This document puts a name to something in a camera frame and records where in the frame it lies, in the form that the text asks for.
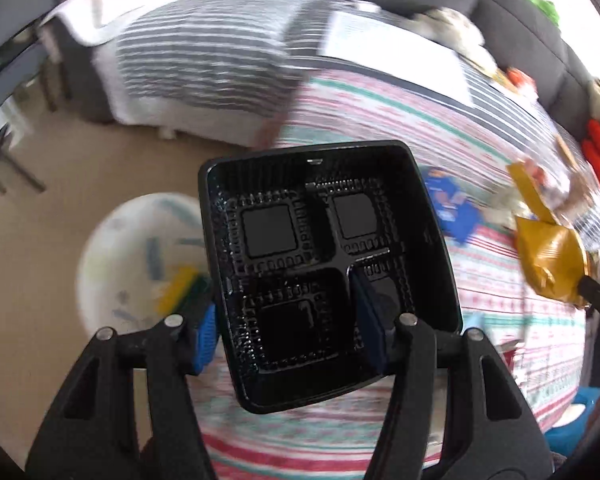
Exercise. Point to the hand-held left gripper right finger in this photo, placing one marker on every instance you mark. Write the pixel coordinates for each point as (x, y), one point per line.
(372, 330)

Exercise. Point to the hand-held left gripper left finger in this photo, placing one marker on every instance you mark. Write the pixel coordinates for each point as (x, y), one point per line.
(205, 340)

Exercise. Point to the gold snack bag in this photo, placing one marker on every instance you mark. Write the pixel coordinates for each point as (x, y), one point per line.
(550, 255)

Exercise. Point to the white round waste bin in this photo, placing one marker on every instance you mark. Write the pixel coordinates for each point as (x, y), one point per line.
(130, 240)

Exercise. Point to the black plastic food tray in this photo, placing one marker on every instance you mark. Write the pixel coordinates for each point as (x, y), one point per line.
(280, 235)

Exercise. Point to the blue snack packet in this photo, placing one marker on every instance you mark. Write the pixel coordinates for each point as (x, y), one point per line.
(450, 205)

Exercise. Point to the clear glass jar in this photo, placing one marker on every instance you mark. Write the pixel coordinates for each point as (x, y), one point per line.
(575, 185)

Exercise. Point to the blue plastic object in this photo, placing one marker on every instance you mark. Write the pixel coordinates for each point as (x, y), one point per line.
(575, 430)

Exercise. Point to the red green patterned cloth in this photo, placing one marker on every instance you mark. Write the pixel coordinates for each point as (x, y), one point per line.
(380, 110)

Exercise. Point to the orange toy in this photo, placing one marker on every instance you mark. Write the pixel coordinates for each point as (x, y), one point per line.
(519, 79)

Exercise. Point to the white paper sheet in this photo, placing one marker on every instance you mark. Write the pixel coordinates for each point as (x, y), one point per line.
(395, 55)

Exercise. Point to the grey striped quilt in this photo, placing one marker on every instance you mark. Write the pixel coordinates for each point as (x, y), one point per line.
(205, 60)

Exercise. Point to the dark grey sofa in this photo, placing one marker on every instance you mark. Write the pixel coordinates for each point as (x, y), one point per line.
(520, 25)

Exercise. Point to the cream plush toy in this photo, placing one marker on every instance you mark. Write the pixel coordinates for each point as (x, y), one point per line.
(450, 22)

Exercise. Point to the dark chair with grey cushion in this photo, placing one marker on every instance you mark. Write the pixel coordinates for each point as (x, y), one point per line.
(10, 25)

